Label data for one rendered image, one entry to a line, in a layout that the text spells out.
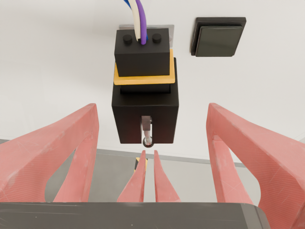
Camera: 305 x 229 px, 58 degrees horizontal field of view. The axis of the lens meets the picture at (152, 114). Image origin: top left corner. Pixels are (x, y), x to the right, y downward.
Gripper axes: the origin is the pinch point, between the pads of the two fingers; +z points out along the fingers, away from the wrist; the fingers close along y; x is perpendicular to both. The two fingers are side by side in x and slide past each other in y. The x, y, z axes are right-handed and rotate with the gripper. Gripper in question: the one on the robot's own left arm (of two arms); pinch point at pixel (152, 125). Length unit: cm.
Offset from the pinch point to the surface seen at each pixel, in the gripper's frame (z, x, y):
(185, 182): 86, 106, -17
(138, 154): 24.1, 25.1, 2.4
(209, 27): 12.1, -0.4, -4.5
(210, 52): 13.1, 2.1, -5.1
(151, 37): 5.3, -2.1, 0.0
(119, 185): 81, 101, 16
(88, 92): 16.9, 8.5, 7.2
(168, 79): 4.4, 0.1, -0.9
